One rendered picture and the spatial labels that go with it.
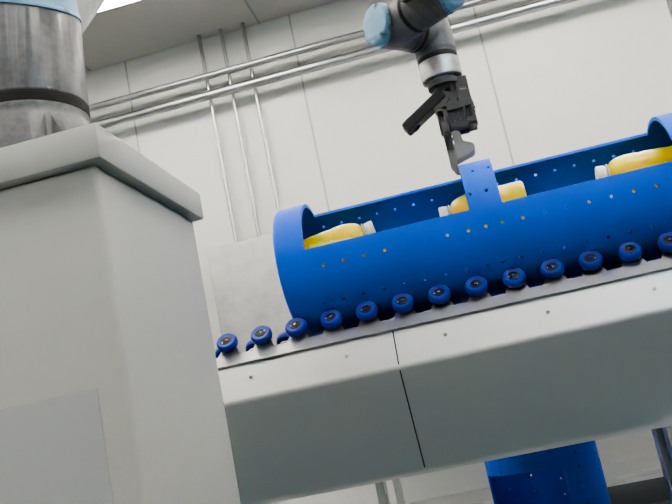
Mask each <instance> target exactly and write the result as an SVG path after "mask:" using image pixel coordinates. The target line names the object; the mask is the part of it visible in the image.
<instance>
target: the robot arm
mask: <svg viewBox="0 0 672 504"><path fill-rule="evenodd" d="M104 1H105V0H0V148H3V147H6V146H10V145H14V144H17V143H21V142H25V141H28V140H32V139H36V138H39V137H43V136H47V135H50V134H54V133H58V132H61V131H65V130H69V129H72V128H76V127H80V126H83V125H87V124H91V118H90V108H89V99H88V89H87V79H86V70H85V60H84V50H83V40H82V34H83V33H84V31H85V30H86V28H87V27H88V25H89V24H90V22H91V21H92V19H93V18H94V16H95V15H96V13H97V12H98V10H99V9H100V7H101V6H102V4H103V3H104ZM464 2H465V0H393V1H392V2H391V3H389V4H385V3H382V2H380V3H375V4H373V5H372V6H371V7H370V8H369V9H368V11H367V13H366V15H365V19H364V26H363V28H364V35H365V38H366V40H367V42H368V43H369V44H370V45H372V46H374V47H378V48H380V49H390V50H396V51H402V52H408V53H414V54H415V55H416V60H417V64H418V68H419V72H420V76H421V80H422V84H423V86H424V87H425V88H428V91H429V93H430V94H432V95H431V96H430V97H429V98H428V99H427V100H426V101H425V102H424V103H423V104H422V105H421V106H420V107H419V108H418V109H417V110H416V111H415V112H414V113H413V114H411V115H410V116H409V117H408V118H407V119H406V120H405V121H404V122H403V123H402V127H403V129H404V131H405V132H406V133H407V134H408V135H409V136H412V135H413V134H414V133H415V132H417V131H418V130H419V129H420V127H421V126H422V125H423V124H424V123H425V122H426V121H427V120H428V119H429V118H431V117H432V116H433V115H434V114H435V115H436V116H437V119H438V123H439V127H440V131H441V135H442V136H443V137H444V140H445V144H446V148H447V153H448V157H449V161H450V165H451V169H452V170H453V171H454V172H455V173H456V174H457V175H460V172H459V168H458V165H459V164H460V163H462V162H464V161H466V160H467V159H469V158H471V157H473V156H474V155H475V145H474V143H473V142H469V141H464V140H463V139H462V136H461V135H463V134H467V133H470V131H474V130H478V127H477V125H478V120H477V116H476V113H475V112H476V110H475V108H476V107H475V105H474V102H473V100H472V97H471V94H470V90H469V86H468V82H467V78H466V75H463V74H462V70H461V66H460V62H459V58H458V55H457V50H456V46H455V42H454V38H453V34H452V30H451V22H450V19H449V17H448V16H449V15H451V14H453V13H454V12H455V11H456V10H457V9H458V8H460V7H461V6H462V5H463V4H464ZM462 75H463V76H462ZM468 126H469V127H468ZM452 135H453V137H451V136H452ZM453 141H454V144H453Z"/></svg>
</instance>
